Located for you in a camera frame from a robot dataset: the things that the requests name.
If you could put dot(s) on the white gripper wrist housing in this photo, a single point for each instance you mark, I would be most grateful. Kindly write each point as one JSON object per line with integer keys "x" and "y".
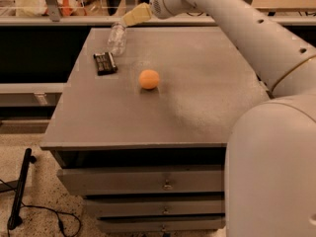
{"x": 158, "y": 3}

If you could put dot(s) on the clear plastic water bottle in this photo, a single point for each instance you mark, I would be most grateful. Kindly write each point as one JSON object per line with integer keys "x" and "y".
{"x": 117, "y": 39}

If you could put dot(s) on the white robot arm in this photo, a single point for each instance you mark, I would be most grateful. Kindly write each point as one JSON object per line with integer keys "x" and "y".
{"x": 270, "y": 164}

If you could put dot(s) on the orange fruit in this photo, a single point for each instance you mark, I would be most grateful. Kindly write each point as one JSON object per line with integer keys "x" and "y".
{"x": 148, "y": 79}

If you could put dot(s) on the grey metal railing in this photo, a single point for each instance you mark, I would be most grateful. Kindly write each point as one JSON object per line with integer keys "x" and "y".
{"x": 96, "y": 11}

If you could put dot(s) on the grey drawer cabinet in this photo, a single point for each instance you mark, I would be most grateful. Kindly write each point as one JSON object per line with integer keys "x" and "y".
{"x": 110, "y": 121}

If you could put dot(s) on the top grey drawer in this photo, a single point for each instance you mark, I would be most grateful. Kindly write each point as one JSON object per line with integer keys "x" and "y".
{"x": 142, "y": 180}

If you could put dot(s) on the grey drawer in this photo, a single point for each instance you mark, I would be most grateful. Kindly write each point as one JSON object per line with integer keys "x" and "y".
{"x": 142, "y": 180}
{"x": 155, "y": 205}
{"x": 161, "y": 224}

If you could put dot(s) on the middle grey drawer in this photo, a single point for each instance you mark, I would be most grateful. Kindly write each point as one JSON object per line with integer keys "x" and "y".
{"x": 155, "y": 205}

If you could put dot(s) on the bottom grey drawer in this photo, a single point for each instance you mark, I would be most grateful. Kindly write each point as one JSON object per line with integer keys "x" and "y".
{"x": 161, "y": 224}

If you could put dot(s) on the black stand leg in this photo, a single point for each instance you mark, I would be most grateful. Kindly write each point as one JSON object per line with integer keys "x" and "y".
{"x": 15, "y": 219}

